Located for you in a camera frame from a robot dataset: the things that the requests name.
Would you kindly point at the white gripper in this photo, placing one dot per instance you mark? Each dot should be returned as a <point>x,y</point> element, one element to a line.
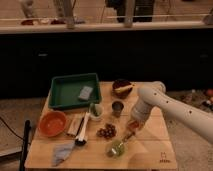
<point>141,124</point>

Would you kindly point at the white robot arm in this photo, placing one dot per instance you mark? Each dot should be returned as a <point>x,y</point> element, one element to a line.
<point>153,94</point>

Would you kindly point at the dark brown bowl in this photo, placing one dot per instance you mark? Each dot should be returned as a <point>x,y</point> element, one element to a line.
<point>120,83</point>

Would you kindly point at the red bowl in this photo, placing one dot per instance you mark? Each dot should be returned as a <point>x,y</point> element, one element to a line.
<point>52,123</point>

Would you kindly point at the white spoon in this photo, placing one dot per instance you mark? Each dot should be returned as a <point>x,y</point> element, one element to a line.
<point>126,138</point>

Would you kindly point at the metal cup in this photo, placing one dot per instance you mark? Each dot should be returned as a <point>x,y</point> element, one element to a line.
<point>117,108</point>

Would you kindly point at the bunch of red grapes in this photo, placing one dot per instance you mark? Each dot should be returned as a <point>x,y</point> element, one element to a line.
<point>108,132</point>

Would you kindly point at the green glass dish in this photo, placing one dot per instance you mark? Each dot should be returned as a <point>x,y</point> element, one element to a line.
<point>115,149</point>

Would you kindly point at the white cup with lime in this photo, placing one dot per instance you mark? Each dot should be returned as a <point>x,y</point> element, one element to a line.
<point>95,111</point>

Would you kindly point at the wooden block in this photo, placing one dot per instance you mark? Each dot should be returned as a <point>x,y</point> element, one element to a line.
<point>75,126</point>

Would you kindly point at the green plastic tray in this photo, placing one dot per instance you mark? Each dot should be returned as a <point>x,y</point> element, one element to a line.
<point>65,91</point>

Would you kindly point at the grey cloth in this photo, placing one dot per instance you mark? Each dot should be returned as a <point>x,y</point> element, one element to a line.
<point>61,153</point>

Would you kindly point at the black chair frame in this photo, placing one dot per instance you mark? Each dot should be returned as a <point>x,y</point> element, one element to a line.
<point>24,150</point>

